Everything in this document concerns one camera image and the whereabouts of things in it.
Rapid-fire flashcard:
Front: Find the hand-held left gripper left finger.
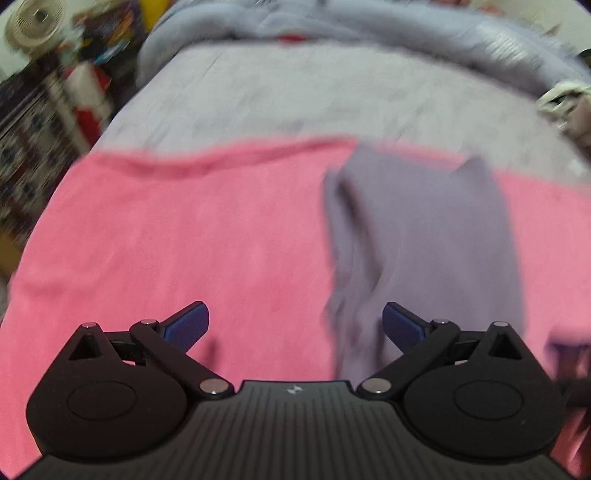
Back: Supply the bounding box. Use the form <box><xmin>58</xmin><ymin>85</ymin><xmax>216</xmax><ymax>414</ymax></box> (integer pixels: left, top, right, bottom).
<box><xmin>67</xmin><ymin>301</ymin><xmax>235</xmax><ymax>400</ymax></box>

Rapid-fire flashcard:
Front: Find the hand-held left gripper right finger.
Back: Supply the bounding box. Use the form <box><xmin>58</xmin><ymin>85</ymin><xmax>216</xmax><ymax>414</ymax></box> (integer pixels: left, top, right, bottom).
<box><xmin>358</xmin><ymin>302</ymin><xmax>530</xmax><ymax>400</ymax></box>

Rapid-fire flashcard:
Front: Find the purple sweater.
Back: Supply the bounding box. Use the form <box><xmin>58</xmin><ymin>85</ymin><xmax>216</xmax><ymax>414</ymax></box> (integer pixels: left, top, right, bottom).
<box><xmin>321</xmin><ymin>142</ymin><xmax>527</xmax><ymax>384</ymax></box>

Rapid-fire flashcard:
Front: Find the pink blanket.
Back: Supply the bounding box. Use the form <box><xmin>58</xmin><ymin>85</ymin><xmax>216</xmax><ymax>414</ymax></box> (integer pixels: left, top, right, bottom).
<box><xmin>0</xmin><ymin>137</ymin><xmax>591</xmax><ymax>478</ymax></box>

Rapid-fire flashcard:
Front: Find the dark patterned rug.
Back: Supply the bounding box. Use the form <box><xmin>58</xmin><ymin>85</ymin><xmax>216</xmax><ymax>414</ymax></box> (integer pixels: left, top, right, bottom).
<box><xmin>0</xmin><ymin>65</ymin><xmax>94</xmax><ymax>252</ymax></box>

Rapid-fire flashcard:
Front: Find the red white bag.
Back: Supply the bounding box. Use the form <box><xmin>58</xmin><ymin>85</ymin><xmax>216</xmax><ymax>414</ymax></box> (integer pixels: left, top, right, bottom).
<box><xmin>64</xmin><ymin>59</ymin><xmax>115</xmax><ymax>140</ymax></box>

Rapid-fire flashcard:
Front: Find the lavender bed sheet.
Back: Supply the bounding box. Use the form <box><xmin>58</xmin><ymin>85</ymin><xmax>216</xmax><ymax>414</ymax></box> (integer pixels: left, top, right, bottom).
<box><xmin>90</xmin><ymin>41</ymin><xmax>591</xmax><ymax>185</ymax></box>

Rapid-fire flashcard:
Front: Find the white patterned cloth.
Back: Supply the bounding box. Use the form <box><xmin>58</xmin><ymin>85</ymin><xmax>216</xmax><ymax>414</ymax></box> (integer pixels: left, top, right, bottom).
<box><xmin>537</xmin><ymin>80</ymin><xmax>591</xmax><ymax>149</ymax></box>

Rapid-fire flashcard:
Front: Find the pile of colourful clutter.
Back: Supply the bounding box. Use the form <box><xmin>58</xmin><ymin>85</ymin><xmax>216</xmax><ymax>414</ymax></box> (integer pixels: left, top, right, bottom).
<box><xmin>73</xmin><ymin>4</ymin><xmax>145</xmax><ymax>66</ymax></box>

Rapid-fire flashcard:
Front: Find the light blue duvet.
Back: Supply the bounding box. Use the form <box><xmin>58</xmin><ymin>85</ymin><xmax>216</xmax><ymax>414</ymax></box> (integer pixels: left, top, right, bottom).
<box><xmin>136</xmin><ymin>0</ymin><xmax>591</xmax><ymax>100</ymax></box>

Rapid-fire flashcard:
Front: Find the yellow bag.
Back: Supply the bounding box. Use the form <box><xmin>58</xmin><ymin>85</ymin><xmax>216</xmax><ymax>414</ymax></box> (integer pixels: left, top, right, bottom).
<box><xmin>140</xmin><ymin>0</ymin><xmax>177</xmax><ymax>32</ymax></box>

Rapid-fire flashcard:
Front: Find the white fan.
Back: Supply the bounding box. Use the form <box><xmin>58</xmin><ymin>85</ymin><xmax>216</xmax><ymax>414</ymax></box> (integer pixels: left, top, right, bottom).
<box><xmin>4</xmin><ymin>0</ymin><xmax>71</xmax><ymax>59</ymax></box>

